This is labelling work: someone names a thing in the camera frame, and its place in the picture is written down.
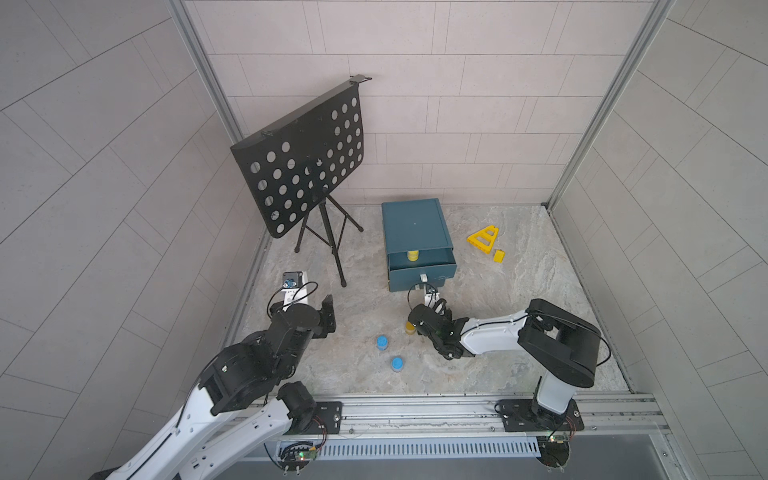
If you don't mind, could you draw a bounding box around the blue paint can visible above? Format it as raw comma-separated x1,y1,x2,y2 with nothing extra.
390,356,405,372
376,335,389,351

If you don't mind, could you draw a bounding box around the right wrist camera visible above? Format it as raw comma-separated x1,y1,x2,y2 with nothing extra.
420,282,440,306

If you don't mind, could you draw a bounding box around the aluminium mounting rail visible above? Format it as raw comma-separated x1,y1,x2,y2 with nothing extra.
167,392,673,445

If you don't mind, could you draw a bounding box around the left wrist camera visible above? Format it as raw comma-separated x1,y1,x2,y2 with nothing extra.
282,271,307,304

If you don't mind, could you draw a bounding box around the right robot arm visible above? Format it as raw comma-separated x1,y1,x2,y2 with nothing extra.
408,298,603,430

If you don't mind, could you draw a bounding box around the left green circuit board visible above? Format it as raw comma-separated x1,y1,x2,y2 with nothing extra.
278,441,319,474

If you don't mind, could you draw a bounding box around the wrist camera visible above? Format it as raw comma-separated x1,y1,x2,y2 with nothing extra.
282,271,307,304
420,282,440,306

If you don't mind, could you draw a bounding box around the right green circuit board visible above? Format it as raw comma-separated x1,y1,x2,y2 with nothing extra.
536,437,570,470

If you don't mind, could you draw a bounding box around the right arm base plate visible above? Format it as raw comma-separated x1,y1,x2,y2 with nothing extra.
494,398,584,433

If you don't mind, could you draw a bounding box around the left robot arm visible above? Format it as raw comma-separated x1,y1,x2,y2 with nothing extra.
93,296,336,479

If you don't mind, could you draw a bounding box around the green circuit board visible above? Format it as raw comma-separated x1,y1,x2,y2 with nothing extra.
536,437,570,470
278,441,319,474

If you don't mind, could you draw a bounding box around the black perforated music stand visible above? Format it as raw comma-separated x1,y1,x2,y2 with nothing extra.
231,75,371,287

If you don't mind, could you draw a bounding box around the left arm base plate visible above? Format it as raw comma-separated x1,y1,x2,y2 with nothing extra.
286,401,343,436

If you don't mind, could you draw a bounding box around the yellow triangular plastic frame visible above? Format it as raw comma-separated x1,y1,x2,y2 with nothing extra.
467,225,499,254

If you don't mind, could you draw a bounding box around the teal three-drawer cabinet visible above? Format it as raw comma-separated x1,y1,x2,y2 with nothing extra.
381,198,457,292

